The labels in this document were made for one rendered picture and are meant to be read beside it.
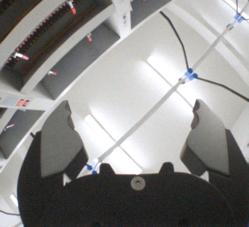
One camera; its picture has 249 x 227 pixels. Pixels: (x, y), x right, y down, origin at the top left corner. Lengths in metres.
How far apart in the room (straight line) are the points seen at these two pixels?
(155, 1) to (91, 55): 0.67
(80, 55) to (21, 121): 0.66
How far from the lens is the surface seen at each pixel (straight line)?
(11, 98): 0.65
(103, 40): 0.86
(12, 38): 0.49
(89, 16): 0.73
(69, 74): 0.83
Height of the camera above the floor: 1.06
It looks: 82 degrees up
